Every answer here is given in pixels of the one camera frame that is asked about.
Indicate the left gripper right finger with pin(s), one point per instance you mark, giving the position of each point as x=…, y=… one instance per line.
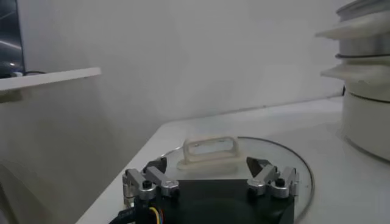
x=259, y=183

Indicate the white electric cooker pot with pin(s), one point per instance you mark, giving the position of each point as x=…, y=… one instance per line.
x=368, y=121

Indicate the white side table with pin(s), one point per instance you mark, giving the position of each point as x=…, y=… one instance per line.
x=61, y=76

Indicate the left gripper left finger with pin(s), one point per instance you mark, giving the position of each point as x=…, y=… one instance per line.
x=166, y=183

